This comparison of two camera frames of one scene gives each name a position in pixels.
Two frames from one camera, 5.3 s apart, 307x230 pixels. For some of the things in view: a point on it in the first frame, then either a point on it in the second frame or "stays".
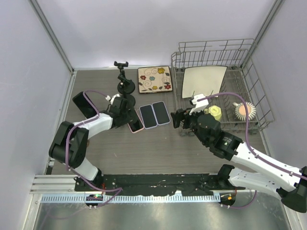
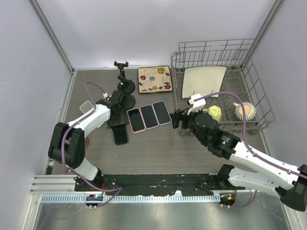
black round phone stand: x=131 y=99 -> x=125 y=86
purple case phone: x=148 y=116 stays
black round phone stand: x=126 y=86 stays
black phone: x=87 y=109 -> x=120 y=134
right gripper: x=181 y=114 stays
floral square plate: x=154 y=79 stays
